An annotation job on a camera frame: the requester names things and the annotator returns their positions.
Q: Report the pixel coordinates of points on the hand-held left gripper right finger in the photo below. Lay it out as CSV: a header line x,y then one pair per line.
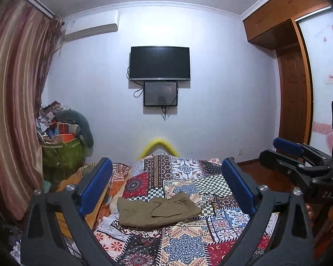
x,y
237,183

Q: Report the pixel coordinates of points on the white curtain rail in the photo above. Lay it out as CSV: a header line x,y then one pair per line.
x,y
34,1

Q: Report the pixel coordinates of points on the grey pillow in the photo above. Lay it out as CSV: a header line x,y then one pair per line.
x,y
83,127

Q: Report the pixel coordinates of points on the black wall television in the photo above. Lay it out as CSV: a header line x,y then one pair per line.
x,y
159,62

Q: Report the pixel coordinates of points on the patchwork printed blanket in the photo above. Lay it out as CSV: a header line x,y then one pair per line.
x,y
183,238

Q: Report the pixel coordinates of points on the striped brown curtain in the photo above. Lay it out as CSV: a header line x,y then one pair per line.
x,y
14,88

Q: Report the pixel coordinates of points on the pile of clutter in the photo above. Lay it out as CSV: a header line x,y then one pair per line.
x,y
47,119

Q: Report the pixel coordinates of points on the orange striped blanket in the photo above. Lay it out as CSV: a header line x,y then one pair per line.
x,y
119,171

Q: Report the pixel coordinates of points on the wooden overhead cabinet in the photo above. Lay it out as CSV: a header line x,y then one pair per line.
x,y
280,13

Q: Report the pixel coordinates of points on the white wardrobe sliding door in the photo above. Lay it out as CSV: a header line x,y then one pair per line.
x,y
319,61

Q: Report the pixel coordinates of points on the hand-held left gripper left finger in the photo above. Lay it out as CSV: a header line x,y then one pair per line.
x,y
97,183

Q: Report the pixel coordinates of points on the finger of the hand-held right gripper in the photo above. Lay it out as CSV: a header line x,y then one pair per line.
x,y
288,145
277,162

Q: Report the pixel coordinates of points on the white air conditioner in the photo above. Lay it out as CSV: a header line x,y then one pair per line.
x,y
91,25

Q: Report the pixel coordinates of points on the yellow pillow at bed head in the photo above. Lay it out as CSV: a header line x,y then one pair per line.
x,y
158,141

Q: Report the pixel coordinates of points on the olive green pants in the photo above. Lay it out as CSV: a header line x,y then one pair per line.
x,y
144,210

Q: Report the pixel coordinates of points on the small wall monitor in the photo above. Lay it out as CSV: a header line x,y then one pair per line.
x,y
161,94

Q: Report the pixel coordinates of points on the red and white label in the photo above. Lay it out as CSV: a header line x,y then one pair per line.
x,y
331,78

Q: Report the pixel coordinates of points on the colourful striped cloth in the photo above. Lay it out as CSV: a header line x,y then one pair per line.
x,y
65,133

